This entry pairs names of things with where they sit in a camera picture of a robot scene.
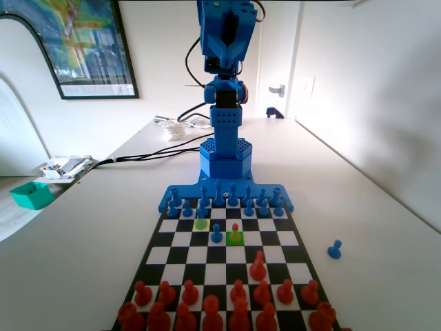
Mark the blue chess knight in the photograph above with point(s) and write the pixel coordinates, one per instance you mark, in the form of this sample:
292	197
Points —
260	197
200	214

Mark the red chess pawn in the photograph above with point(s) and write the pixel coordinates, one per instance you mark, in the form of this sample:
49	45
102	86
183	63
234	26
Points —
190	293
235	227
285	293
142	296
237	291
166	296
310	293
262	293

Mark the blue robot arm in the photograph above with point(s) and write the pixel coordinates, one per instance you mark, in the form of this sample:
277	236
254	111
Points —
225	138

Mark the blue chess bishop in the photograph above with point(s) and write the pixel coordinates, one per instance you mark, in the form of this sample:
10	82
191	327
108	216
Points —
204	199
247	198

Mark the blue chess queen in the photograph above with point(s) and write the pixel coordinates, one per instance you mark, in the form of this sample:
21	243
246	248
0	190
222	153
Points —
233	199

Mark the blue chess rook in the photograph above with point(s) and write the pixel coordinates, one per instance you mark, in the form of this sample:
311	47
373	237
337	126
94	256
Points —
274	197
175	199

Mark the blue chess pawn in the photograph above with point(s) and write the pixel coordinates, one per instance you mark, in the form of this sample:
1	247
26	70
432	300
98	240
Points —
263	209
248	209
202	204
187	209
278	209
216	236
172	210
334	251

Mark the red chess queen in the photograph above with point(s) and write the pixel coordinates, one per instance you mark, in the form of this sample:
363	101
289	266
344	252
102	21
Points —
239	319

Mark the red chess rook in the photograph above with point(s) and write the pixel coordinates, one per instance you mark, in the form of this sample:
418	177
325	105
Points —
130	318
322	318

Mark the small blue printed part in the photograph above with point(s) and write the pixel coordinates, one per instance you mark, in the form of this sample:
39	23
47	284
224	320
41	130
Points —
274	113

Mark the clear plastic packet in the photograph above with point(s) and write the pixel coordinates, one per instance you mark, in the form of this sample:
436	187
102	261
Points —
198	122

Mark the white stacked cups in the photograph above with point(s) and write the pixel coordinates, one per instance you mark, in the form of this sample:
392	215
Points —
174	131

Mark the black framed poster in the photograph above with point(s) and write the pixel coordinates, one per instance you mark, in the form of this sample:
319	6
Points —
86	45

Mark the cardboard tray with clutter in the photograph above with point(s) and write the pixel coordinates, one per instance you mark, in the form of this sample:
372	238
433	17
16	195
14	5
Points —
65	167

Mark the black and white chessboard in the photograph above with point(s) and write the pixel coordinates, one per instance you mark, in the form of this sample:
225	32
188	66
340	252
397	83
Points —
213	256

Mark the white arched door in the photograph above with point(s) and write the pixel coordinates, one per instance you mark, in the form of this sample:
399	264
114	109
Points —
17	138

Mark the green plastic box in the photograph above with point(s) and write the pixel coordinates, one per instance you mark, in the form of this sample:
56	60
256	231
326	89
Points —
34	200

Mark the blue base plate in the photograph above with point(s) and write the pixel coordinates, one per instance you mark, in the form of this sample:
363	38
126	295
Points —
189	190

